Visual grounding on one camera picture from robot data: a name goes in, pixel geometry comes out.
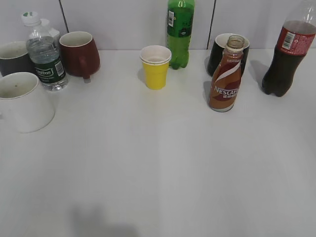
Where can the black ceramic mug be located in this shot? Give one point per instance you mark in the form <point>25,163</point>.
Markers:
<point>217,52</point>

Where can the yellow paper cup stack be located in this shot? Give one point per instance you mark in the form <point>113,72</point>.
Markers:
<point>155,60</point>

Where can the cola bottle red label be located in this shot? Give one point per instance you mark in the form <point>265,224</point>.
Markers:
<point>295,39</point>

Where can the brown Nescafe coffee bottle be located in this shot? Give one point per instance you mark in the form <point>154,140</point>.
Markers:
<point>227,77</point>

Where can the green soda bottle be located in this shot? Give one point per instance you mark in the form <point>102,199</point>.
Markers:
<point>180,14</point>

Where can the clear water bottle green label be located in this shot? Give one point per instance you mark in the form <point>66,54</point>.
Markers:
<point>44,53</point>

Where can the dark grey ceramic mug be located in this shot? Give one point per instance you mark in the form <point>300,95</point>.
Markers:
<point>14,58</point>

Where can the dark red ceramic mug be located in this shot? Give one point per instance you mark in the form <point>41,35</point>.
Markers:
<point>79,54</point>

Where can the white ceramic mug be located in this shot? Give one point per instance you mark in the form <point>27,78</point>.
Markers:
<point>24,103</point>

